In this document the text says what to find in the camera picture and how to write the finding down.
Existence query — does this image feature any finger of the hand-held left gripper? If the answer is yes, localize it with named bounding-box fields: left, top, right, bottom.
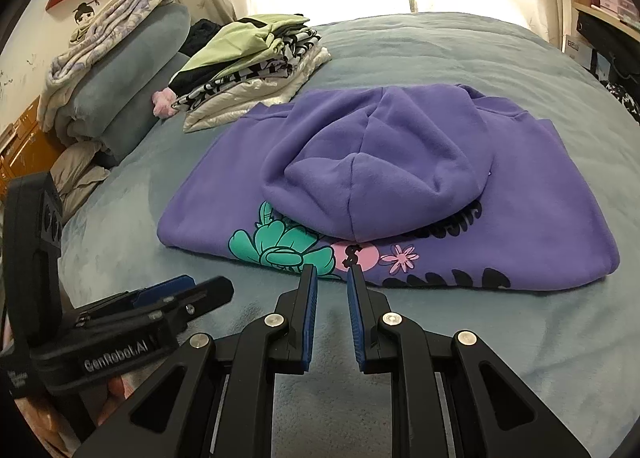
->
left=145, top=277, right=235, bottom=334
left=75, top=275, right=197, bottom=327

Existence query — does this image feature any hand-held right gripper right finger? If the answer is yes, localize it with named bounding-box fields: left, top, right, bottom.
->
left=347, top=265, right=593, bottom=458

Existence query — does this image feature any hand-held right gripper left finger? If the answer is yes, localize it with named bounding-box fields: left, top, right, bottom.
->
left=75, top=265, right=318, bottom=458

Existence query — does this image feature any purple printed hoodie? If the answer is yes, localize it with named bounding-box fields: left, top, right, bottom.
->
left=157, top=82, right=621, bottom=291

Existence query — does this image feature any beige cloth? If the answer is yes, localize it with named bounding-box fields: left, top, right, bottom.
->
left=50, top=141, right=111, bottom=219

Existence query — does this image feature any grey-blue bed blanket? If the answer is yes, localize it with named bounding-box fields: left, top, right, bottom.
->
left=60, top=12, right=640, bottom=458

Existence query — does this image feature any pink plush toy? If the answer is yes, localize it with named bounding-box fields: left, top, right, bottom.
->
left=152, top=87, right=178, bottom=118

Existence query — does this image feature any light green garment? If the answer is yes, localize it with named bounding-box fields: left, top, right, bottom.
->
left=170, top=13, right=313, bottom=89

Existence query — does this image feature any black garment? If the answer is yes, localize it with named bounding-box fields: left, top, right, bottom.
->
left=180, top=18, right=223, bottom=59

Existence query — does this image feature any purple white patterned blanket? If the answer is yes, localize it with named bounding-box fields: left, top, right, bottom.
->
left=39, top=0, right=187, bottom=134

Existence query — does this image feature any black white floral cloth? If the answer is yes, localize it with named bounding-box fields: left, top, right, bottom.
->
left=600, top=78, right=640, bottom=124

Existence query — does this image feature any white cardboard box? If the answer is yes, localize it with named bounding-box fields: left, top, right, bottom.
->
left=565, top=33, right=593, bottom=64

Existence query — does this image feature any black bag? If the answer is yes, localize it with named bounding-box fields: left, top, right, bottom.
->
left=575, top=8, right=640, bottom=89

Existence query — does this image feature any cartoon wall sticker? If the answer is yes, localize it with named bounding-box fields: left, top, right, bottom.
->
left=70, top=1, right=101, bottom=42

